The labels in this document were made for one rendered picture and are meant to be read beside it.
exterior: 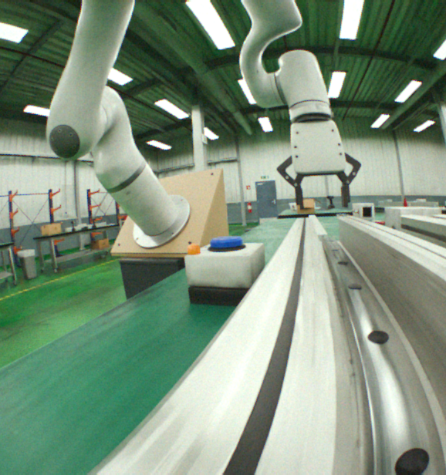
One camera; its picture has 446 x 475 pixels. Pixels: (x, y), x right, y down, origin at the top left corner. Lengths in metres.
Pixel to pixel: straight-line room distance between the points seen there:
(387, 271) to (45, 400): 0.24
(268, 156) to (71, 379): 11.70
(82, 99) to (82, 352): 0.38
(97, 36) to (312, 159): 0.44
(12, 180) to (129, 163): 7.61
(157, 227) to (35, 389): 0.52
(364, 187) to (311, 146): 11.55
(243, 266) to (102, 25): 0.43
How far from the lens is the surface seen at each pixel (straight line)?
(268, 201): 11.46
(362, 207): 1.36
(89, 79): 0.45
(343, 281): 0.16
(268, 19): 0.44
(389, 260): 0.15
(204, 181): 0.72
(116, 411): 0.16
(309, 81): 0.47
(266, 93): 0.48
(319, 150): 0.43
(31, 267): 5.07
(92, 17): 0.45
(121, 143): 0.55
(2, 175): 7.96
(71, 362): 0.22
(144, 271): 0.63
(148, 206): 0.57
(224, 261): 0.25
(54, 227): 5.49
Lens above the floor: 0.89
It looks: 7 degrees down
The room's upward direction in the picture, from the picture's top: 5 degrees counter-clockwise
